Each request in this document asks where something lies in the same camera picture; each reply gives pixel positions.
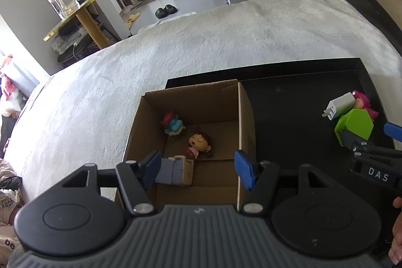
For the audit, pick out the black slippers pair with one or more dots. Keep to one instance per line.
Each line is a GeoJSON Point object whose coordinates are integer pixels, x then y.
{"type": "Point", "coordinates": [166, 11]}

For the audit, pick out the clear glass jar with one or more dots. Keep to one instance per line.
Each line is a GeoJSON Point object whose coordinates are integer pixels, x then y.
{"type": "Point", "coordinates": [64, 8]}

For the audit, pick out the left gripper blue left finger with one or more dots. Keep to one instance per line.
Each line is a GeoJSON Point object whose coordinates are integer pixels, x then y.
{"type": "Point", "coordinates": [135, 178]}

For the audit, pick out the brown-haired doll figure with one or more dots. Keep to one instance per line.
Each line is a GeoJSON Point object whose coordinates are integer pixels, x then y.
{"type": "Point", "coordinates": [199, 144]}

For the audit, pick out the pink toy figure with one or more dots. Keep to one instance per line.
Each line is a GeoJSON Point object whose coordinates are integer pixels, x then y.
{"type": "Point", "coordinates": [362, 102]}

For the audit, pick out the brown cardboard box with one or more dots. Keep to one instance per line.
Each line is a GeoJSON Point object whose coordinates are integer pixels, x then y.
{"type": "Point", "coordinates": [198, 129]}

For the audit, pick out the grey-blue block toy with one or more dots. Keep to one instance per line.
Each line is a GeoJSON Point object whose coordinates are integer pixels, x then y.
{"type": "Point", "coordinates": [176, 171]}

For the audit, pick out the round gold-edged side table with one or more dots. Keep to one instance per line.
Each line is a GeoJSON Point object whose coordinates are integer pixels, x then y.
{"type": "Point", "coordinates": [87, 23]}

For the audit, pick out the person's right hand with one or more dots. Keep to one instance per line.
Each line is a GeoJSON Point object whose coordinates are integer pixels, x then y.
{"type": "Point", "coordinates": [395, 252]}

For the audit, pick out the white fluffy blanket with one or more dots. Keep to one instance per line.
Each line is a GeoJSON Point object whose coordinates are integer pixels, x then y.
{"type": "Point", "coordinates": [83, 113]}

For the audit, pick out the white charger plug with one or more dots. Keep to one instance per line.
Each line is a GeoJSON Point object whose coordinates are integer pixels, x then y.
{"type": "Point", "coordinates": [339, 106]}

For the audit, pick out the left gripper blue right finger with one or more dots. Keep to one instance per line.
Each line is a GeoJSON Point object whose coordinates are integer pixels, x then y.
{"type": "Point", "coordinates": [258, 179]}

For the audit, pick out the black plastic tray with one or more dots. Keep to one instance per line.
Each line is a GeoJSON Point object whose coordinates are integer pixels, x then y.
{"type": "Point", "coordinates": [288, 100]}

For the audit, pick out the green hexagonal box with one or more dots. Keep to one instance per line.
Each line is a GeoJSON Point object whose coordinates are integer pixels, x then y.
{"type": "Point", "coordinates": [356, 121]}

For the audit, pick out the red blue cartoon figure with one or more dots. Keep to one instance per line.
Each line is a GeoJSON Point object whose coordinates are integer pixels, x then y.
{"type": "Point", "coordinates": [171, 123]}

